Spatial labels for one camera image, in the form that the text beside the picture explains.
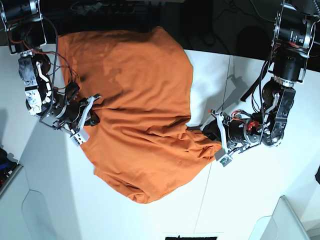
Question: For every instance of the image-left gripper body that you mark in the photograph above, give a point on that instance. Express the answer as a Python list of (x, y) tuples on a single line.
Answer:
[(65, 114)]

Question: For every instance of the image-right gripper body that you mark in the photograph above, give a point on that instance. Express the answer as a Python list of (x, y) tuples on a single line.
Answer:
[(238, 134)]

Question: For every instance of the orange t-shirt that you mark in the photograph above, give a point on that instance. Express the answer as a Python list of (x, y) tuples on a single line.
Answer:
[(142, 147)]

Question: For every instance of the clutter bin left edge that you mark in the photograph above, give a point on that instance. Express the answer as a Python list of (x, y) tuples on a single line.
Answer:
[(6, 167)]

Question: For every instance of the grey panel bottom right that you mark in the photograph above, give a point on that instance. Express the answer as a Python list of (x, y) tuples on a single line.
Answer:
[(283, 224)]

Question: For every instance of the grey panel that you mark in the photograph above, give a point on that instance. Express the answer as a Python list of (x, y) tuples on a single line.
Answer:
[(283, 224), (24, 213)]

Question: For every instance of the grey panel bottom left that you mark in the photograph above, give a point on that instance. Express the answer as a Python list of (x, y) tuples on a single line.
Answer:
[(24, 213)]

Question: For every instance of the white black calibration card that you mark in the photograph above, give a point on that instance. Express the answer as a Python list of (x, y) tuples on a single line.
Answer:
[(190, 236)]

